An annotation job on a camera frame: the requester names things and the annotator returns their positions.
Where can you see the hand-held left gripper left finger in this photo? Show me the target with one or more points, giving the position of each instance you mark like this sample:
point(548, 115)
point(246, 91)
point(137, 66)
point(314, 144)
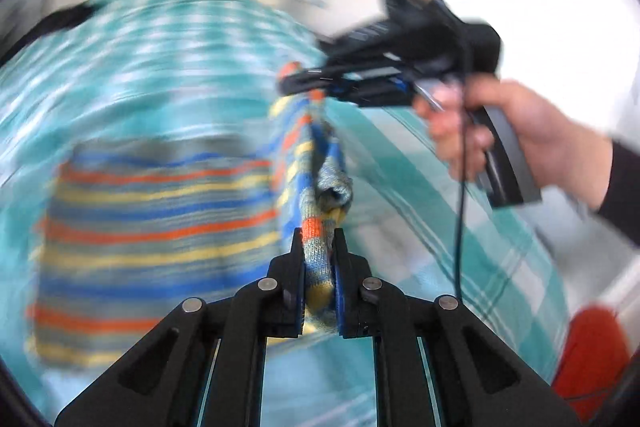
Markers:
point(295, 287)

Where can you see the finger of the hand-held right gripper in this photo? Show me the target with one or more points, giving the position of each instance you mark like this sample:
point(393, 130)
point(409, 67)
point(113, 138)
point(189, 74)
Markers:
point(370, 93)
point(340, 74)

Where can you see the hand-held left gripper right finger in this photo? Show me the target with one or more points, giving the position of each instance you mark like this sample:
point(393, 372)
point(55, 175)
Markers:
point(345, 287)

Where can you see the striped knit sweater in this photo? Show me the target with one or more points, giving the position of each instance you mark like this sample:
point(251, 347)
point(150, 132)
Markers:
point(165, 232)

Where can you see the person's right hand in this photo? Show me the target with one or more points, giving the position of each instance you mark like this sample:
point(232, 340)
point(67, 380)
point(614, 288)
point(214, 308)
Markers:
point(545, 132)

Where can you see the teal checked blanket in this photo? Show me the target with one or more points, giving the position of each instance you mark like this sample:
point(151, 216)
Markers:
point(425, 227)

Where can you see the person's red pants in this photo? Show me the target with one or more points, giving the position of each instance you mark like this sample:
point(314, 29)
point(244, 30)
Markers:
point(592, 357)

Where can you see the dark cloth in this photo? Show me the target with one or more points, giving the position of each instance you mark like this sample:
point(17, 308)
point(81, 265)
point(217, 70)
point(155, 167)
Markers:
point(65, 19)

